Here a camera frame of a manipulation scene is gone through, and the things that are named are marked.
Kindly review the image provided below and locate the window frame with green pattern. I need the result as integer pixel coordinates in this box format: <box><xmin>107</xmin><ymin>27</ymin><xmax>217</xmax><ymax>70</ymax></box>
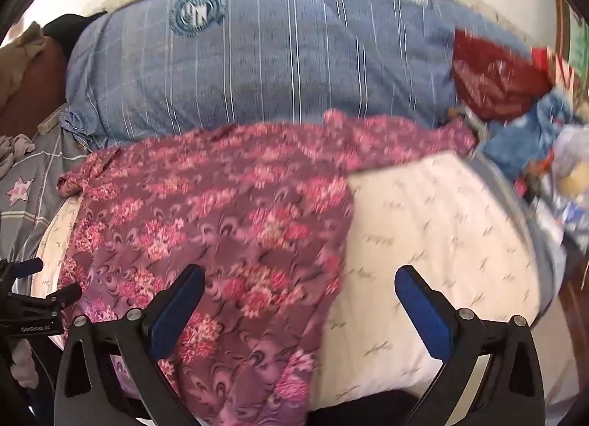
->
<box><xmin>554</xmin><ymin>0</ymin><xmax>588</xmax><ymax>98</ymax></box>

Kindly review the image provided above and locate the red plastic bag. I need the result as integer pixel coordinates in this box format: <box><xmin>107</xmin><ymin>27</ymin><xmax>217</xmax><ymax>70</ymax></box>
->
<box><xmin>452</xmin><ymin>29</ymin><xmax>552</xmax><ymax>122</ymax></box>

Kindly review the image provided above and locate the beige cloth on headboard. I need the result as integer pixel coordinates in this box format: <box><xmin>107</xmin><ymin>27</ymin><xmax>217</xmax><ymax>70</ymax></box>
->
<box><xmin>0</xmin><ymin>21</ymin><xmax>46</xmax><ymax>107</ymax></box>

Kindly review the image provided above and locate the grey crumpled cloth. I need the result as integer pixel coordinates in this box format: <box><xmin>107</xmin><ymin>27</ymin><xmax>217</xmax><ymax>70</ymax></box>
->
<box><xmin>0</xmin><ymin>134</ymin><xmax>35</xmax><ymax>179</ymax></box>

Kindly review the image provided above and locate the brown headboard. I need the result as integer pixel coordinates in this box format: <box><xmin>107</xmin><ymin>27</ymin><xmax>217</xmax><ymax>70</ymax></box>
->
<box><xmin>1</xmin><ymin>38</ymin><xmax>67</xmax><ymax>138</ymax></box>

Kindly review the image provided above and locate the blue crumpled clothing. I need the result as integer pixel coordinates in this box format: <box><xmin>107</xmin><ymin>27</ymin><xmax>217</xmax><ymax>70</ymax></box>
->
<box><xmin>478</xmin><ymin>87</ymin><xmax>575</xmax><ymax>182</ymax></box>

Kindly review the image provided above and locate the blue plaid quilt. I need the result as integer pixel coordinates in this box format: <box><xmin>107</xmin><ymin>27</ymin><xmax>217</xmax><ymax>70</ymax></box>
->
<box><xmin>60</xmin><ymin>0</ymin><xmax>529</xmax><ymax>150</ymax></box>

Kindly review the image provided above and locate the maroon floral garment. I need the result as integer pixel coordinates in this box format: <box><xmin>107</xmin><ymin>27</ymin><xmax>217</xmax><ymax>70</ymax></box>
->
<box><xmin>57</xmin><ymin>110</ymin><xmax>474</xmax><ymax>425</ymax></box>

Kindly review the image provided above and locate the cream leaf-print pillow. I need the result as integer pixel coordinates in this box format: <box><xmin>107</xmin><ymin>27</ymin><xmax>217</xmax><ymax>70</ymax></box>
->
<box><xmin>32</xmin><ymin>152</ymin><xmax>541</xmax><ymax>409</ymax></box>

